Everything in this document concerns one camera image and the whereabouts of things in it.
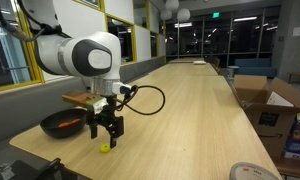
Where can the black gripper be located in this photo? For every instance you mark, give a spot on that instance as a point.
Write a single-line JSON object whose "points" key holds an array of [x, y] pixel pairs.
{"points": [[106, 115]]}

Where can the yellow disc with hole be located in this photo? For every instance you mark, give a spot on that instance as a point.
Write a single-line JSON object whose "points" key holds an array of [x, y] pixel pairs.
{"points": [[104, 149]]}

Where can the orange disc with hole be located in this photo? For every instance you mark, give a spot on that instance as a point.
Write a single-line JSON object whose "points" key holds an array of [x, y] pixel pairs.
{"points": [[75, 121]]}

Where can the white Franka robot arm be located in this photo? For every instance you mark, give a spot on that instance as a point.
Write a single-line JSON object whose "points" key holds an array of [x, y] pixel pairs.
{"points": [[90, 58]]}

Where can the black bowl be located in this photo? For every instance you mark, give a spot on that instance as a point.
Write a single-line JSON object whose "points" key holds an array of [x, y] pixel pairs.
{"points": [[50, 131]]}

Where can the orange plastic piece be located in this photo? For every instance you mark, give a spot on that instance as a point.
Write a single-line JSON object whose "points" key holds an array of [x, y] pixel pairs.
{"points": [[64, 125]]}

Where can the yellow framed window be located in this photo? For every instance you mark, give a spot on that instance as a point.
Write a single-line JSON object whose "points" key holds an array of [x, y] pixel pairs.
{"points": [[126, 43], [3, 66]]}

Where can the black clamp device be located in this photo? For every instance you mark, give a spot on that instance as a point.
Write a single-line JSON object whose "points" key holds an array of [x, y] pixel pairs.
{"points": [[23, 170]]}

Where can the light wooden table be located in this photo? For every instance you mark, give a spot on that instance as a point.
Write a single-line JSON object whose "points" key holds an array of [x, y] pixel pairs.
{"points": [[190, 69], [185, 60]]}

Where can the white plate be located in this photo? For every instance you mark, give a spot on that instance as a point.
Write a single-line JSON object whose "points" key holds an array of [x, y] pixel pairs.
{"points": [[199, 62]]}

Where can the brown padded chair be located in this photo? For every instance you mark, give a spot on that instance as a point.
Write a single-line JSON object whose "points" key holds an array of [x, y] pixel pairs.
{"points": [[216, 63]]}

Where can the white globe pendant lamp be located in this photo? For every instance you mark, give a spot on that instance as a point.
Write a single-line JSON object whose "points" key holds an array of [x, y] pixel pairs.
{"points": [[172, 4], [166, 14], [183, 15]]}

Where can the white round stool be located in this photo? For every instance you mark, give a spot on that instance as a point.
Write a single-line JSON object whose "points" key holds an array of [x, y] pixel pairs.
{"points": [[232, 70]]}

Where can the white round device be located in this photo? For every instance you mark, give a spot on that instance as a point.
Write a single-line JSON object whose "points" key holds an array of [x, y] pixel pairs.
{"points": [[253, 171]]}

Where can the green exit sign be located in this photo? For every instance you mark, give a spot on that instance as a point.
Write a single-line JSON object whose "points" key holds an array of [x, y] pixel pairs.
{"points": [[216, 15]]}

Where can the blue sofa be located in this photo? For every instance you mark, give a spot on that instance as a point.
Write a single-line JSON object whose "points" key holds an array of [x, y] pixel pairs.
{"points": [[255, 67]]}

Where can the brown wooden chair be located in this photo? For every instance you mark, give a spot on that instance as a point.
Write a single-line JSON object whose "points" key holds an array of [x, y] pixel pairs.
{"points": [[270, 133]]}

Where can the white paper sheet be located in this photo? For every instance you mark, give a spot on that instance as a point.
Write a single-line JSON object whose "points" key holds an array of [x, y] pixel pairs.
{"points": [[279, 100]]}

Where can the linear ceiling light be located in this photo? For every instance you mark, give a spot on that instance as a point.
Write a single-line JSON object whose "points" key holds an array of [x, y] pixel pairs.
{"points": [[245, 19]]}

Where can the brown chair seat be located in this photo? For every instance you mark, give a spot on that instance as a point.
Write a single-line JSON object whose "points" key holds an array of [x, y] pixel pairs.
{"points": [[291, 168]]}

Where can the blue printed box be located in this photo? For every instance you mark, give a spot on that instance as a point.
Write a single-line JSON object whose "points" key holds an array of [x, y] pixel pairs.
{"points": [[295, 146]]}

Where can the low wooden bench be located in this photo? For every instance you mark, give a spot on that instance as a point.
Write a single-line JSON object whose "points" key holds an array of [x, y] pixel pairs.
{"points": [[298, 76]]}

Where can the wrist camera on wooden mount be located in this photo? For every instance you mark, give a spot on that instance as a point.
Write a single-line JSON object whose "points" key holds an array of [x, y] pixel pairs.
{"points": [[78, 97]]}

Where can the grey upholstered wall bench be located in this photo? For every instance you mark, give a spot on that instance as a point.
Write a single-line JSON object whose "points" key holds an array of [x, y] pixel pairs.
{"points": [[23, 110]]}

